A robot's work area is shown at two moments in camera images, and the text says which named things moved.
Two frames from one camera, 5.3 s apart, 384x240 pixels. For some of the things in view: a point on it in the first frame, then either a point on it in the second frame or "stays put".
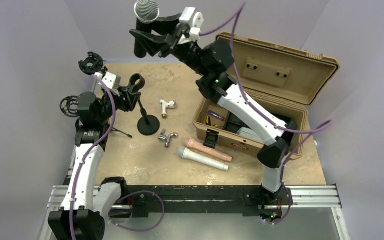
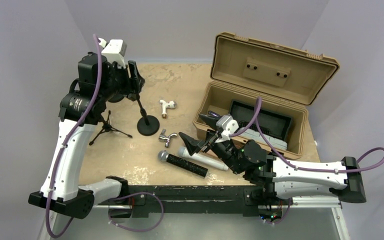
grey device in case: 249,133 stays put
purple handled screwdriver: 216,115 stays put
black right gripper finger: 163,27 -> 210,121
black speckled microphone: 146,12 -> 196,169
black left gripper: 129,101 -> 132,84
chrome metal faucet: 163,137 stays put
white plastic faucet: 171,104 stays put
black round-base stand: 148,125 stays put
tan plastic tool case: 282,81 stays put
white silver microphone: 184,152 stays put
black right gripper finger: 153,43 -> 192,145
